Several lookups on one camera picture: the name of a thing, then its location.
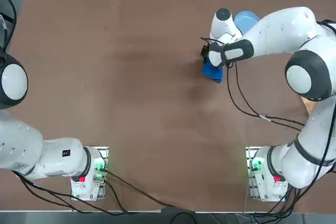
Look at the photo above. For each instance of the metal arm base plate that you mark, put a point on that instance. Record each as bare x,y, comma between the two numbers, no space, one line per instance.
102,155
252,182

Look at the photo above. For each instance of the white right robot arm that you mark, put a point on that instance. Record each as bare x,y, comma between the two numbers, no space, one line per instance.
283,32

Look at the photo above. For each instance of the blue cloth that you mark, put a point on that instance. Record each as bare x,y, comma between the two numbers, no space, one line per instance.
214,74

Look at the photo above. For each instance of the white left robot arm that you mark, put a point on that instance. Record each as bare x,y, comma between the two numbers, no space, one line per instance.
21,140

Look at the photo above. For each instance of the light blue plastic plate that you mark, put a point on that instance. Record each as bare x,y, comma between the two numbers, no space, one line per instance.
246,20

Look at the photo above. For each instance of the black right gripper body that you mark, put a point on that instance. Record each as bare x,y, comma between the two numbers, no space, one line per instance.
205,51

